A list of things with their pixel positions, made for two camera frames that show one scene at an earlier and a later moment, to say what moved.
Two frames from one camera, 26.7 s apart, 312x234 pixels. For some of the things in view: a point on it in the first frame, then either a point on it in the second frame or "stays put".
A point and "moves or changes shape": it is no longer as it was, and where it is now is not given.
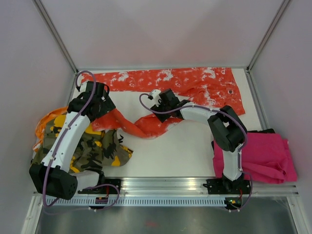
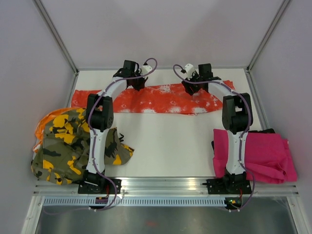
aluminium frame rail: [180, 186] stays put
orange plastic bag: [41, 126] stays put
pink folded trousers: [265, 158] stays put
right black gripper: [157, 107] -> [187, 86]
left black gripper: [107, 106] -> [142, 84]
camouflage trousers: [99, 148] stays put
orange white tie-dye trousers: [170, 89] moves or changes shape
